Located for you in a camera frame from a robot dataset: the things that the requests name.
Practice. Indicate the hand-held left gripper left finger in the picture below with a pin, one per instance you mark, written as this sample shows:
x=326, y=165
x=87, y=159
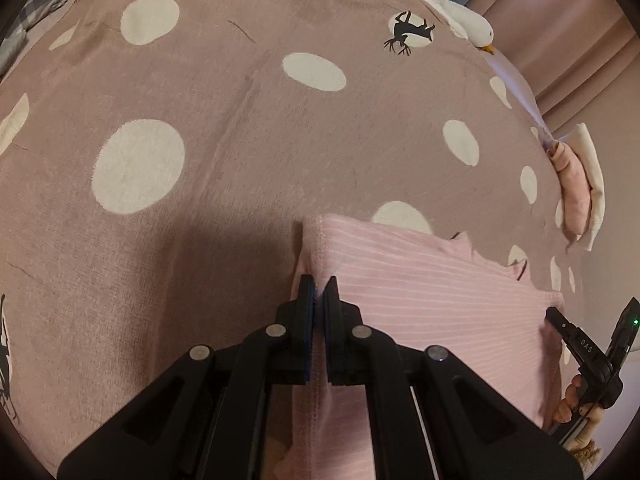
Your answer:
x=311, y=320

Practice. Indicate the pink curtain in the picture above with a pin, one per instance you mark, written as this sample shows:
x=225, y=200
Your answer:
x=550, y=35

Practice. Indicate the polka dot blanket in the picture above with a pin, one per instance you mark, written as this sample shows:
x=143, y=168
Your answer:
x=225, y=135

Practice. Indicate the lilac bed sheet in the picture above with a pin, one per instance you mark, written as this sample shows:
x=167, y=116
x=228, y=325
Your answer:
x=520, y=90

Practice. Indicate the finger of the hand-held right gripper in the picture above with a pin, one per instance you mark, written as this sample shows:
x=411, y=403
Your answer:
x=575, y=337

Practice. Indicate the person's right hand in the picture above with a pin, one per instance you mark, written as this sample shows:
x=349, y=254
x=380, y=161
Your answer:
x=570, y=397

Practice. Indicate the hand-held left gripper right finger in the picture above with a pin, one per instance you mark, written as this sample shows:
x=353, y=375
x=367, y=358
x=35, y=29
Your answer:
x=326, y=320

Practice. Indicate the pink ribbed garment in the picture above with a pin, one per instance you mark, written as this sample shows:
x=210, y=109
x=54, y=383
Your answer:
x=425, y=285

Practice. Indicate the folded white garment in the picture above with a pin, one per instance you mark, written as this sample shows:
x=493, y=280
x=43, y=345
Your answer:
x=592, y=160

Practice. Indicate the white goose plush toy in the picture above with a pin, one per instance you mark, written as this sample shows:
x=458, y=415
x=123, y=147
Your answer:
x=465, y=25

